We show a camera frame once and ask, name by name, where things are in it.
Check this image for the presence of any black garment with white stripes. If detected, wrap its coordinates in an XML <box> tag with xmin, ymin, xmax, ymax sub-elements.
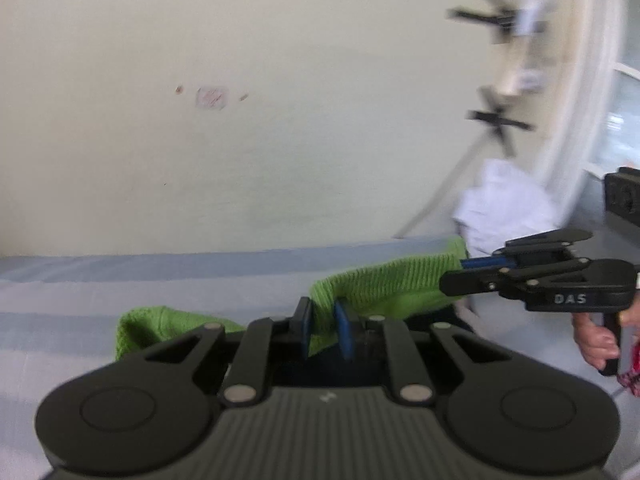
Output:
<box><xmin>404</xmin><ymin>304</ymin><xmax>474</xmax><ymax>333</ymax></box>

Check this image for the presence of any person's right hand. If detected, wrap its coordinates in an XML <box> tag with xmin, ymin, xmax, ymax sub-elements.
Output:
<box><xmin>572</xmin><ymin>294</ymin><xmax>640</xmax><ymax>370</ymax></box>

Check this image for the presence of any upper black tape cross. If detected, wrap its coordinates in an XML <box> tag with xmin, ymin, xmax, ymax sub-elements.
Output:
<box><xmin>447</xmin><ymin>0</ymin><xmax>552</xmax><ymax>44</ymax></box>

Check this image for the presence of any green knitted garment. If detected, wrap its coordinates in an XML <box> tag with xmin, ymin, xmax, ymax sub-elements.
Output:
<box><xmin>115</xmin><ymin>236</ymin><xmax>466</xmax><ymax>360</ymax></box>

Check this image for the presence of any white wall charger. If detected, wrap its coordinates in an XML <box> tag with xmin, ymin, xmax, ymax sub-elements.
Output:
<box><xmin>495</xmin><ymin>0</ymin><xmax>555</xmax><ymax>101</ymax></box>

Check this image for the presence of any white window frame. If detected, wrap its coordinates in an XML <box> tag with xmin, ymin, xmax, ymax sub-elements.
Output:
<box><xmin>534</xmin><ymin>0</ymin><xmax>639</xmax><ymax>224</ymax></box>

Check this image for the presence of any black tape cross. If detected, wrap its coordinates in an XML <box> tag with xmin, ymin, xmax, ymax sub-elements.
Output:
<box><xmin>465</xmin><ymin>87</ymin><xmax>536</xmax><ymax>158</ymax></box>
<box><xmin>447</xmin><ymin>0</ymin><xmax>552</xmax><ymax>44</ymax></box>

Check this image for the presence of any white wall sticker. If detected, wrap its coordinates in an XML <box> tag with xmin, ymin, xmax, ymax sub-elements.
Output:
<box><xmin>195</xmin><ymin>86</ymin><xmax>229</xmax><ymax>110</ymax></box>

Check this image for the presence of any grey wall cable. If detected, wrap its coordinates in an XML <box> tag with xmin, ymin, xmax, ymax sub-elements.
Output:
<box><xmin>391</xmin><ymin>131</ymin><xmax>494</xmax><ymax>241</ymax></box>

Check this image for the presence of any white t-shirt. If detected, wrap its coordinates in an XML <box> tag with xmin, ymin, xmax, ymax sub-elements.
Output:
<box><xmin>452</xmin><ymin>159</ymin><xmax>558</xmax><ymax>257</ymax></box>

